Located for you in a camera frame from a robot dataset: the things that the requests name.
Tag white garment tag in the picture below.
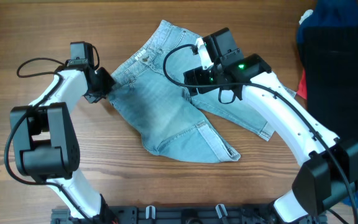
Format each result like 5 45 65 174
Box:
298 9 313 25

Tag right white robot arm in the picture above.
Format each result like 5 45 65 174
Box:
184 28 358 223

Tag light blue denim shorts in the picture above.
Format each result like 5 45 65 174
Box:
108 19 296 164

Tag dark blue garment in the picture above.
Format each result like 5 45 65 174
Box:
296 0 358 207

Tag red garment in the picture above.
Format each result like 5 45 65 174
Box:
296 70 307 100

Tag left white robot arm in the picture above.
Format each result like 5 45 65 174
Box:
4 42 119 223

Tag black garment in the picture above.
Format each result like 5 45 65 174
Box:
298 27 358 142

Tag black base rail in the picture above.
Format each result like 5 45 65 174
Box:
50 203 328 224

